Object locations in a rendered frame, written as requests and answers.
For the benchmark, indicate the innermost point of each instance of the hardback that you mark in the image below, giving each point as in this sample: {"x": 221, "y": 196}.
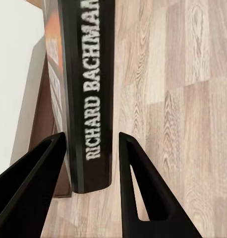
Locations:
{"x": 80, "y": 42}

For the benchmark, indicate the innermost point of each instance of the bench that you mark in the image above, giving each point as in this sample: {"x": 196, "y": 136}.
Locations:
{"x": 36, "y": 118}

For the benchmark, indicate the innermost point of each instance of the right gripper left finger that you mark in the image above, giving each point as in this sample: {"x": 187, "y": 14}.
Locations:
{"x": 27, "y": 187}

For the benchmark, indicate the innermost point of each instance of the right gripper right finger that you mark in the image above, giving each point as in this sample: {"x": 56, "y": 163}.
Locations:
{"x": 167, "y": 217}

